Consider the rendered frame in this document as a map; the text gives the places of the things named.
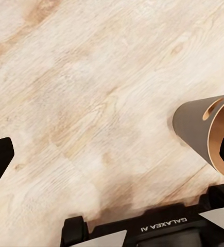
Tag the trash can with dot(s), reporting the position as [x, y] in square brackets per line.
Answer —
[200, 123]

